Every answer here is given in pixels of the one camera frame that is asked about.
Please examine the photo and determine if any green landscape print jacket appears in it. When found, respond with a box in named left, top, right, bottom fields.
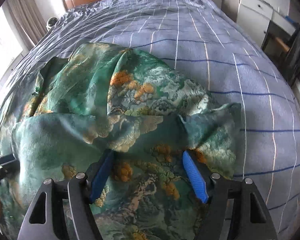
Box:
left=0, top=43, right=241, bottom=239

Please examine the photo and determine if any wooden chair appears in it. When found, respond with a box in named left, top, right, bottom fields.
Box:
left=261, top=32, right=290, bottom=55

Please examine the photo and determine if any beige curtain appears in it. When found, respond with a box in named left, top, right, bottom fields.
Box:
left=6, top=0, right=47, bottom=51

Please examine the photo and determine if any white round fan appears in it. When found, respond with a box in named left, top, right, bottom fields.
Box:
left=46, top=17, right=58, bottom=31

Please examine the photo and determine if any black jacket on chair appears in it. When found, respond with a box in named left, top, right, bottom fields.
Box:
left=281, top=25, right=300, bottom=87

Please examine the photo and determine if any white desk with drawers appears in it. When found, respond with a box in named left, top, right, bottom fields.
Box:
left=221, top=0, right=295, bottom=47

